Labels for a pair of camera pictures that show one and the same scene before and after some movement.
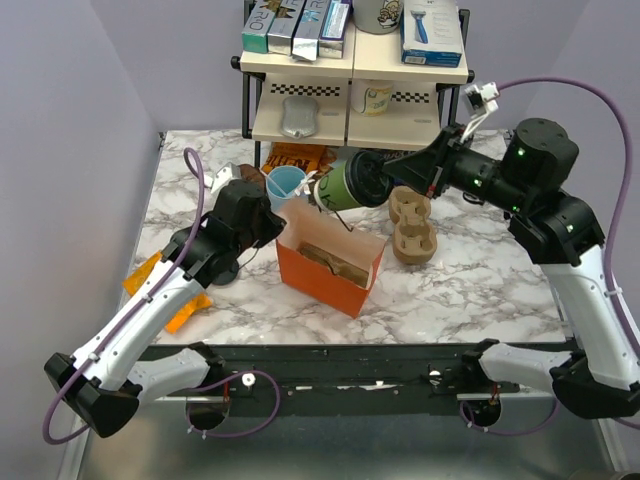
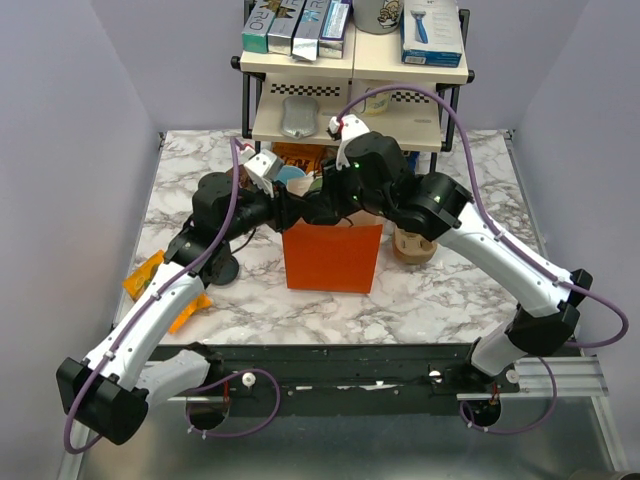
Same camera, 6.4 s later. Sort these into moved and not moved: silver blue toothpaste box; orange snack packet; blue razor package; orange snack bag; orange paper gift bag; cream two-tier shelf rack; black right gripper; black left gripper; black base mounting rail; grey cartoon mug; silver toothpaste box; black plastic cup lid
Moved: black right gripper; orange paper gift bag; black left gripper; black plastic cup lid
Not moved: orange snack bag; orange snack packet; black base mounting rail; cream two-tier shelf rack; silver toothpaste box; silver blue toothpaste box; blue razor package; grey cartoon mug
